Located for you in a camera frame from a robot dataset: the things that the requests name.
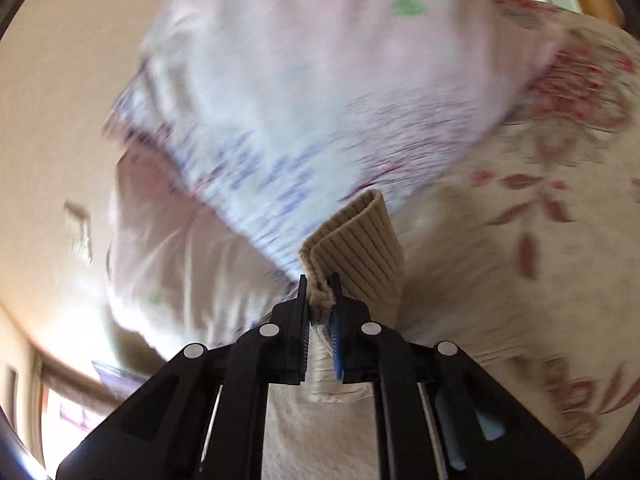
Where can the pale pink pillow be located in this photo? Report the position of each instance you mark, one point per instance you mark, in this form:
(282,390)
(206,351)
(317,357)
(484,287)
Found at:
(178,273)

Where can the floral lavender print pillow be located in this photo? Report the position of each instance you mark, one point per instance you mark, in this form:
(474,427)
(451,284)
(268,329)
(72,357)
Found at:
(277,113)

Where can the window with blind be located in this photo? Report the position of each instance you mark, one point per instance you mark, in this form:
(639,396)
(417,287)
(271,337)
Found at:
(66,406)

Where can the white wall switch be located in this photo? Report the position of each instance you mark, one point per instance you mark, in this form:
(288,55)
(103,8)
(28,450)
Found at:
(78,221)

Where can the beige cable-knit sweater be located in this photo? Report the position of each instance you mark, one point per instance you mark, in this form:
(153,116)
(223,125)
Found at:
(323,429)

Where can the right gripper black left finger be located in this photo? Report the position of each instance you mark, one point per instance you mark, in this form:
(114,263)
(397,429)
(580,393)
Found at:
(289,359)

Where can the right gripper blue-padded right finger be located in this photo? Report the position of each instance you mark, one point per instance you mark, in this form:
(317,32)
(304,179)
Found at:
(347,338)

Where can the floral cream bedspread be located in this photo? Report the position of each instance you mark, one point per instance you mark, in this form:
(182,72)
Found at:
(527,253)

